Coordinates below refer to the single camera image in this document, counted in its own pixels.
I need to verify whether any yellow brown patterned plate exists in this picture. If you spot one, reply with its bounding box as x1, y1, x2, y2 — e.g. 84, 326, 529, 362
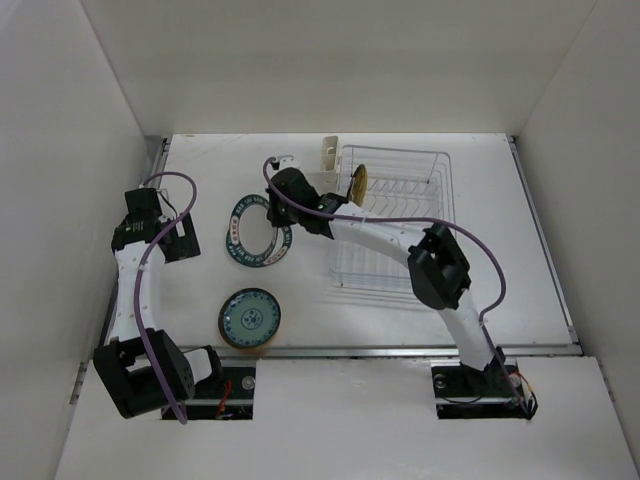
347, 164, 368, 207

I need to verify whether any white plate green lettered rim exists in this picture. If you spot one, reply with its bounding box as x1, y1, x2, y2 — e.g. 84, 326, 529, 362
227, 194, 280, 254

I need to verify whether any dark green blue patterned plate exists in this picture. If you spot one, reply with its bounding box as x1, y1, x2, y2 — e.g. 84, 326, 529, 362
218, 288, 282, 350

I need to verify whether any orange plate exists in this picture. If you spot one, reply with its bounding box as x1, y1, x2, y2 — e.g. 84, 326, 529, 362
218, 341, 271, 356

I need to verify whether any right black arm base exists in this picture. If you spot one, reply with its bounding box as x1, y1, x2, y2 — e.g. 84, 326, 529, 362
431, 363, 539, 420

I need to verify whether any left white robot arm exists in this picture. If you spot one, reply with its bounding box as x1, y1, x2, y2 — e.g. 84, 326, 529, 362
93, 188, 224, 421

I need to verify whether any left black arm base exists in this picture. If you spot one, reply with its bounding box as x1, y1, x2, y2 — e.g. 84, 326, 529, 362
185, 364, 256, 421

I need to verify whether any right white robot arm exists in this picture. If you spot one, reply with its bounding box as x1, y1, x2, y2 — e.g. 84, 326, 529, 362
263, 158, 500, 394

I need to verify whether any cream plastic cutlery holder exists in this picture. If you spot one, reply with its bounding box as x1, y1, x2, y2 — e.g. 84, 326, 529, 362
305, 135, 342, 195

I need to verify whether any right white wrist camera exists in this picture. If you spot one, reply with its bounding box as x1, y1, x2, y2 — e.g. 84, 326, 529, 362
271, 154, 300, 172

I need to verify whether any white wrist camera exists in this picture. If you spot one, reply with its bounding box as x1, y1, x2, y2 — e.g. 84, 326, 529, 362
156, 189, 179, 218
271, 154, 300, 172

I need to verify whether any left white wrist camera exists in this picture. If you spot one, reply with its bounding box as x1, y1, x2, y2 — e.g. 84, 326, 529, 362
156, 189, 179, 218

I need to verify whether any white wire dish rack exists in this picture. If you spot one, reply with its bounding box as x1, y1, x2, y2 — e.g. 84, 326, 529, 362
327, 143, 460, 291

